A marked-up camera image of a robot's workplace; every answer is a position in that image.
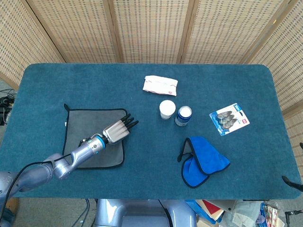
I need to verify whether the grey-blue robot torso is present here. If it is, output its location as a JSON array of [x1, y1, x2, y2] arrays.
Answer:
[[94, 199, 197, 227]]

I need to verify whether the wicker folding screen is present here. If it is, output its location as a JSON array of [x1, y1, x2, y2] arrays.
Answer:
[[0, 0, 303, 164]]

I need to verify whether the white plastic bag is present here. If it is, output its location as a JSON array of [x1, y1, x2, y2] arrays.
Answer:
[[222, 201, 263, 227]]

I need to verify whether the teal carpet table cover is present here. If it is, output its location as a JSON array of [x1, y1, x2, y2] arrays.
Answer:
[[0, 63, 303, 201]]

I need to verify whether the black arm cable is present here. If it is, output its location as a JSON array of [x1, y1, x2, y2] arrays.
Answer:
[[0, 139, 86, 227]]

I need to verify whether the grey and green cloth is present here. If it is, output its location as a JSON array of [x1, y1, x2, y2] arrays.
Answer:
[[62, 103, 128, 169]]

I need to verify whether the white paper cup blue print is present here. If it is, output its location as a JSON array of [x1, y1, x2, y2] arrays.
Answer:
[[159, 100, 176, 120]]

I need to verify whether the tangle of black floor cables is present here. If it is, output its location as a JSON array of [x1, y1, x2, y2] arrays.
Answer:
[[0, 88, 17, 126]]

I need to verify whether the white pink tissue pack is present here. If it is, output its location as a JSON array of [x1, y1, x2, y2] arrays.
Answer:
[[142, 75, 178, 97]]

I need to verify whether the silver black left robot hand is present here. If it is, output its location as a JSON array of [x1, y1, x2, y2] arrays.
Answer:
[[103, 113, 140, 145]]

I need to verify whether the blue microfibre cloth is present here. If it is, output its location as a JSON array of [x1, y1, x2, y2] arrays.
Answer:
[[177, 136, 231, 189]]

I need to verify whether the red book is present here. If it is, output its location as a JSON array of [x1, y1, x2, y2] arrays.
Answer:
[[201, 200, 223, 217]]

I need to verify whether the blue drink can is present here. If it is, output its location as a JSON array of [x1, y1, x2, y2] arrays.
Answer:
[[174, 106, 192, 127]]

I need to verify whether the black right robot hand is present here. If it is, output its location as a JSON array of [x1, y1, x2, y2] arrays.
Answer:
[[281, 175, 303, 190]]

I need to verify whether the blister pack of metal clips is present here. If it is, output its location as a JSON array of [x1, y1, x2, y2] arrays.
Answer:
[[209, 103, 251, 137]]

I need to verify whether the blue box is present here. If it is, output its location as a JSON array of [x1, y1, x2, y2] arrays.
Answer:
[[186, 200, 224, 223]]

